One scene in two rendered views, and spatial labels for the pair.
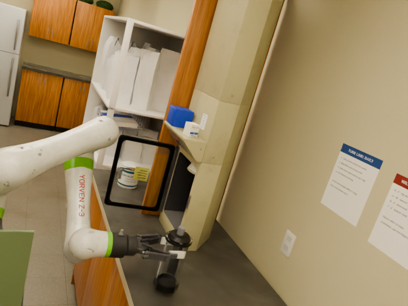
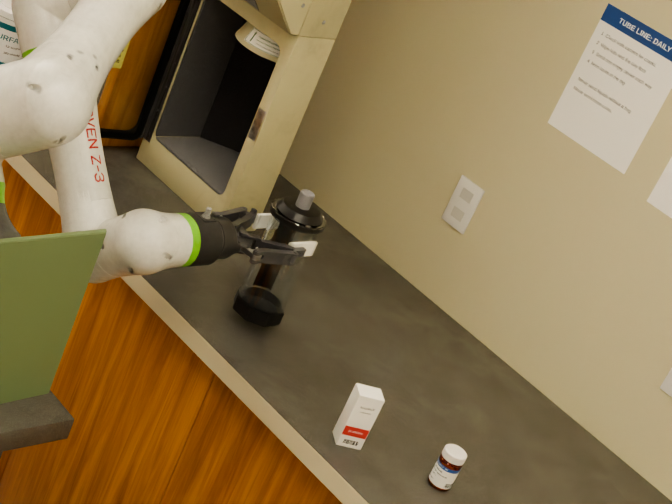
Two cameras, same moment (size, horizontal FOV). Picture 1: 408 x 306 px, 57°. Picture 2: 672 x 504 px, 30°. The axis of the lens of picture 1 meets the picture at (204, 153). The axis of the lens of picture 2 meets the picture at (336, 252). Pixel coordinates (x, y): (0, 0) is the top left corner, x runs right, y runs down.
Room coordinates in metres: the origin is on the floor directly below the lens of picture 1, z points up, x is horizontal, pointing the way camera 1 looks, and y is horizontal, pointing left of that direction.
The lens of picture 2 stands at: (-0.57, 0.89, 2.08)
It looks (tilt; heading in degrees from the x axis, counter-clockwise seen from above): 24 degrees down; 333
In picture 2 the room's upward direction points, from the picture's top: 24 degrees clockwise
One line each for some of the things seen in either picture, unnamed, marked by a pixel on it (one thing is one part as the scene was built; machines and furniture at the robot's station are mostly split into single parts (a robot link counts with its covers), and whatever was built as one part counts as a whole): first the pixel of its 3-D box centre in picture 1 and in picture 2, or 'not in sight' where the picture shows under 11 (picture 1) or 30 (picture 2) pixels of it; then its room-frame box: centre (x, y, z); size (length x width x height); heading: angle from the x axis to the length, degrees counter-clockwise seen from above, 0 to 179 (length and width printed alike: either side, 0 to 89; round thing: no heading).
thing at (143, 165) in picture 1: (139, 174); (107, 52); (1.89, 0.30, 1.19); 0.30 x 0.01 x 0.40; 110
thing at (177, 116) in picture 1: (180, 116); not in sight; (1.88, 0.17, 1.55); 0.10 x 0.10 x 0.09; 27
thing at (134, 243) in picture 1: (136, 245); (227, 237); (1.26, 0.14, 1.14); 0.09 x 0.08 x 0.07; 117
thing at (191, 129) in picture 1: (191, 129); not in sight; (1.72, 0.09, 1.54); 0.05 x 0.05 x 0.06; 43
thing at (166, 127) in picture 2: (200, 193); (255, 95); (1.87, -0.04, 1.19); 0.26 x 0.24 x 0.35; 27
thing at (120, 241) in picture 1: (118, 243); (196, 237); (1.23, 0.21, 1.15); 0.09 x 0.06 x 0.12; 27
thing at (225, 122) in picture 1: (206, 170); (277, 41); (1.87, -0.04, 1.32); 0.32 x 0.25 x 0.77; 27
